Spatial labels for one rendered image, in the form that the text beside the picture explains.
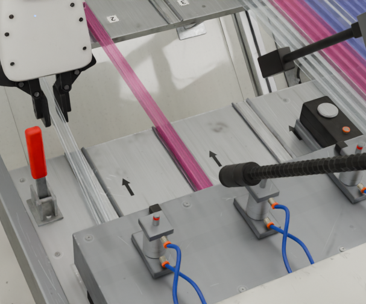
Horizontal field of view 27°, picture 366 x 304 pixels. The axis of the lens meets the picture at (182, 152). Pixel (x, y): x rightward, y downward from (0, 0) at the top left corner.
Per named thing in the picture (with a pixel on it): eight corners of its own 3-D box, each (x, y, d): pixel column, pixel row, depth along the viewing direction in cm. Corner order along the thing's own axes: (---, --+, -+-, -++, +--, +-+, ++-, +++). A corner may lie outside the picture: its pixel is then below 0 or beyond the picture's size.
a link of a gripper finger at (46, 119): (16, 83, 85) (25, 134, 89) (44, 77, 86) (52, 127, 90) (10, 72, 88) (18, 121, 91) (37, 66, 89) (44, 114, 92)
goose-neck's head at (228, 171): (214, 168, 59) (239, 165, 55) (234, 161, 60) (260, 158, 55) (221, 190, 59) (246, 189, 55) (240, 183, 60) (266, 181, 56)
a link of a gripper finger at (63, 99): (56, 75, 87) (63, 124, 90) (82, 69, 88) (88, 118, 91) (48, 63, 89) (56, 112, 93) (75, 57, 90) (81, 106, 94)
